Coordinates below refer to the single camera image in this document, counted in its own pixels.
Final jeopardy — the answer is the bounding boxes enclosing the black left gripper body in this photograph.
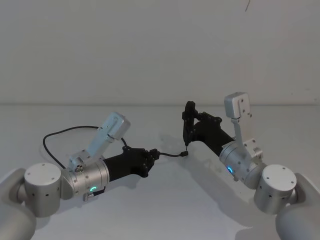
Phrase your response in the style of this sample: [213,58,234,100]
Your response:
[102,145,151,185]

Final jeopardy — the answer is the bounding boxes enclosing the thin black cable with plug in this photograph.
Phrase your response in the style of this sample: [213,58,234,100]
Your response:
[42,125,189,169]

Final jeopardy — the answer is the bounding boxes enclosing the plain pale wall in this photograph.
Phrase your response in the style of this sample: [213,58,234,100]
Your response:
[0,0,320,106]

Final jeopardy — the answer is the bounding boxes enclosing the white table cloth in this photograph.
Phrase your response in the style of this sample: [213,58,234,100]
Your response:
[0,102,320,240]

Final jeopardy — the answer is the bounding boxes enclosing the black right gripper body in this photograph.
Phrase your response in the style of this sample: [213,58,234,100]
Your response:
[193,119,237,159]

